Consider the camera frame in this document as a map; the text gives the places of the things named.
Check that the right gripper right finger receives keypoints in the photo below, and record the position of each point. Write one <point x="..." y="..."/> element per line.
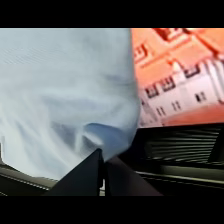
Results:
<point x="128" y="181"/>

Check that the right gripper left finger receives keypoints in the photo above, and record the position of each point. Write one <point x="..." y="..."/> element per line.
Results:
<point x="85" y="178"/>

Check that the light blue shirt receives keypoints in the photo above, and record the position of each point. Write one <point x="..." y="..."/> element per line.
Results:
<point x="63" y="100"/>

